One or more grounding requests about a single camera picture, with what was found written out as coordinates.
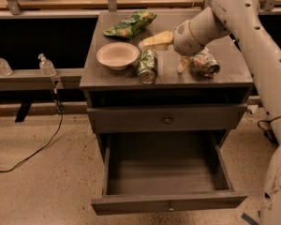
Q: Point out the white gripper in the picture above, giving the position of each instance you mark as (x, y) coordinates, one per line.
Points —
(184, 40)

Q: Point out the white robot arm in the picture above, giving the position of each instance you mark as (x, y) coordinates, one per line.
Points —
(263, 58)

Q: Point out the white patterned soda can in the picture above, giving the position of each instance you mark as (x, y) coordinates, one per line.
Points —
(205, 64)

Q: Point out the green soda can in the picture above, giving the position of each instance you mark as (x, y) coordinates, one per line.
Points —
(147, 66)

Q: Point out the clear bottle far left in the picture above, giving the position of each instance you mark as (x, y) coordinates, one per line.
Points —
(5, 68)

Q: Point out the grey drawer cabinet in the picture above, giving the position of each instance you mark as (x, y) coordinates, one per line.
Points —
(104, 87)

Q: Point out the closed grey top drawer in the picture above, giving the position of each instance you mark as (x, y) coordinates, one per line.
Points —
(165, 118)

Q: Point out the clear pump bottle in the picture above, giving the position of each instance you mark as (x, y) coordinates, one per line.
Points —
(46, 66)

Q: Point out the open grey middle drawer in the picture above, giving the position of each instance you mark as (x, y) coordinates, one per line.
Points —
(164, 172)

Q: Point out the white paper bowl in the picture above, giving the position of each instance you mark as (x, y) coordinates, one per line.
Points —
(117, 55)

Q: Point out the green chip bag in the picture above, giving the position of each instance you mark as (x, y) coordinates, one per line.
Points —
(132, 25)

